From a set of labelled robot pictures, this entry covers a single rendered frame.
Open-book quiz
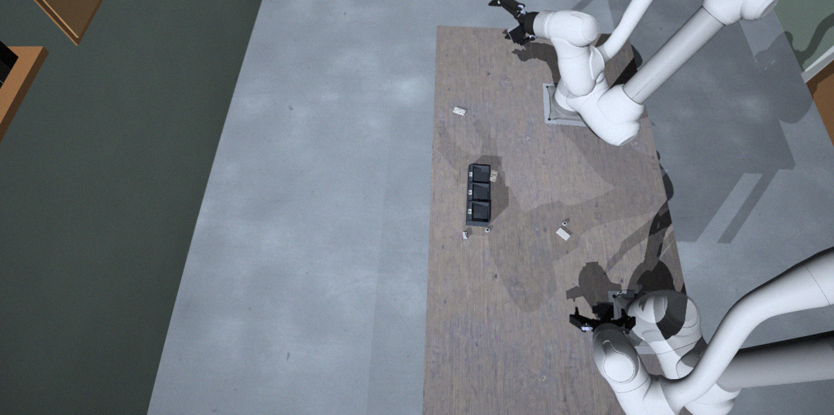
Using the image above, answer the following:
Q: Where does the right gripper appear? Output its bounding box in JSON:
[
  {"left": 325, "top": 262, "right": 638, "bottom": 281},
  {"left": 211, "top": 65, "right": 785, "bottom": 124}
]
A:
[{"left": 488, "top": 0, "right": 539, "bottom": 46}]

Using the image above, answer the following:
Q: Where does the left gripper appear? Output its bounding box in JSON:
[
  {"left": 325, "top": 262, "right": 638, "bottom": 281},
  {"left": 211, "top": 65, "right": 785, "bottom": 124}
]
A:
[{"left": 569, "top": 307, "right": 636, "bottom": 334}]

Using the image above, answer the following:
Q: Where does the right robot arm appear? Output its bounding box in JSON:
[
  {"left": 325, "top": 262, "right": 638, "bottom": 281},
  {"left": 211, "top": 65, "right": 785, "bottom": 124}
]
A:
[{"left": 533, "top": 0, "right": 779, "bottom": 146}]

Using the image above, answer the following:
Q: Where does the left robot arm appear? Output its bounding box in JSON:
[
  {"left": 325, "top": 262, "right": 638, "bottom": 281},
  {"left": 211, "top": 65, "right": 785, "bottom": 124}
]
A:
[{"left": 592, "top": 246, "right": 834, "bottom": 415}]

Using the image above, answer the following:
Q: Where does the dark grey three-compartment bin rack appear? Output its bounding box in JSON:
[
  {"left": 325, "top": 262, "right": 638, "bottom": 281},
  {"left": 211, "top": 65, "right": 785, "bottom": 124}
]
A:
[{"left": 466, "top": 165, "right": 489, "bottom": 227}]

